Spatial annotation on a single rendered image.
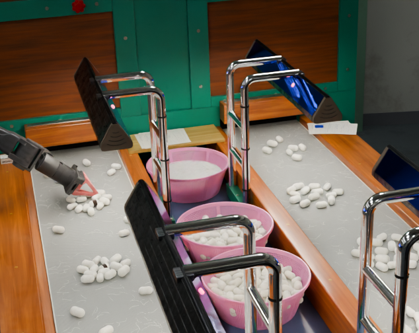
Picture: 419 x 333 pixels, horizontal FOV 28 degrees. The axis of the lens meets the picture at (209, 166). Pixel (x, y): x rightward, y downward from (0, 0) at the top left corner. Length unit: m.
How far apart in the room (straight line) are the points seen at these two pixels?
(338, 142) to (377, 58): 2.23
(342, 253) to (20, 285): 0.82
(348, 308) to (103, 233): 0.75
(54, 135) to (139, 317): 1.02
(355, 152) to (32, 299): 1.22
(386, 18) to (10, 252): 3.21
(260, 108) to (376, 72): 2.17
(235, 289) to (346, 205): 0.55
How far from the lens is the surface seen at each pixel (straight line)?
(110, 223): 2.37
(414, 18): 4.99
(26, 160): 2.43
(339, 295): 1.97
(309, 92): 2.27
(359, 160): 2.67
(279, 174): 2.63
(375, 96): 5.07
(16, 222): 2.39
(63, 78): 2.83
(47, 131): 2.80
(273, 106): 2.94
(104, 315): 1.97
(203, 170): 2.69
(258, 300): 1.56
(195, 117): 2.93
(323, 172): 2.64
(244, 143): 2.39
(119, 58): 2.82
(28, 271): 2.14
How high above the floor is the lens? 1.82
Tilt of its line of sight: 24 degrees down
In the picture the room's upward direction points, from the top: 2 degrees counter-clockwise
